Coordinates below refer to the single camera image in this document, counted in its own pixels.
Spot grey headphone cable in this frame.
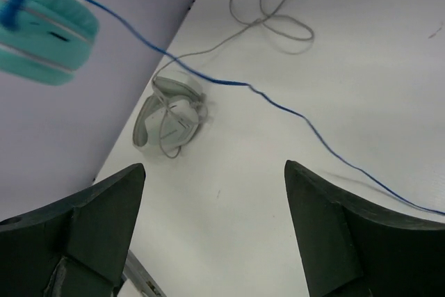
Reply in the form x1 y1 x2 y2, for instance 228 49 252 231
152 0 317 82

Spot teal cat-ear headphones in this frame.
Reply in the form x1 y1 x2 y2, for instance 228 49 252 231
1 0 99 86

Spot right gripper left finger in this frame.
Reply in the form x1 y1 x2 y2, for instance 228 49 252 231
1 163 145 296

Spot left side aluminium rail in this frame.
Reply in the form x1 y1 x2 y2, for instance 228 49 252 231
122 250 166 297

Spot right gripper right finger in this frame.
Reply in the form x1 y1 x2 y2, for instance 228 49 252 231
284 161 444 296

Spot blue headphone cable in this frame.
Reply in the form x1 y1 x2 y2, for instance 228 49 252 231
0 0 445 216

